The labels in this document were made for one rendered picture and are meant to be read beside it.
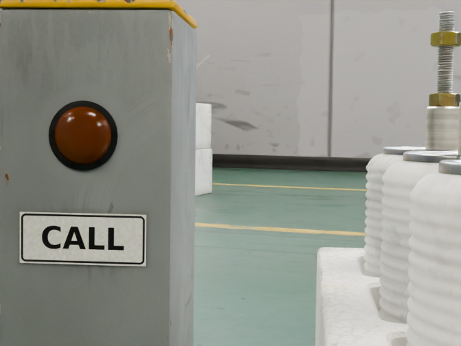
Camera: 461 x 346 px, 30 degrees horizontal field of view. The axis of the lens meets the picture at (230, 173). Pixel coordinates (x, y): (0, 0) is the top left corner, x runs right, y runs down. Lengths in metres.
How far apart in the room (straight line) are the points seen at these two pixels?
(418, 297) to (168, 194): 0.10
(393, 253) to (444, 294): 0.12
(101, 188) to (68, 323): 0.05
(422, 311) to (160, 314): 0.10
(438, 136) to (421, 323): 0.25
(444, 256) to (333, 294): 0.16
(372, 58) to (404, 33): 0.24
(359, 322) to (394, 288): 0.04
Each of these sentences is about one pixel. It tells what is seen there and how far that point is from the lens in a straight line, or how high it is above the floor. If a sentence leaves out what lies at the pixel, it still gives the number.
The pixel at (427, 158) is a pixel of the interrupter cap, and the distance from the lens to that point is 0.42.
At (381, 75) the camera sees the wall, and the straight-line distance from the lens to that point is 5.48.
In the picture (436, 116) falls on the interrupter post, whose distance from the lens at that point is 0.55.
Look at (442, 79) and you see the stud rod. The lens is 0.56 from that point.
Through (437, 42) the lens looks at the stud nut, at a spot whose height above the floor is 0.32.
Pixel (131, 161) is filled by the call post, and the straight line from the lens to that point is 0.33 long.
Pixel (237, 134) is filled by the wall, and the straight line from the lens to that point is 5.74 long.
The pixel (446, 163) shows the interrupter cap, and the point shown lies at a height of 0.25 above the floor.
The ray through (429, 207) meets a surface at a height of 0.24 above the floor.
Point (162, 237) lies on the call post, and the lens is 0.33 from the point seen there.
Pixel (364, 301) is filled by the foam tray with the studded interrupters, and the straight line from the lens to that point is 0.44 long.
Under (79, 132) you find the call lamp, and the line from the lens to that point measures 0.33.
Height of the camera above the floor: 0.27
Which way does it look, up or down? 3 degrees down
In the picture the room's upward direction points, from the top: 1 degrees clockwise
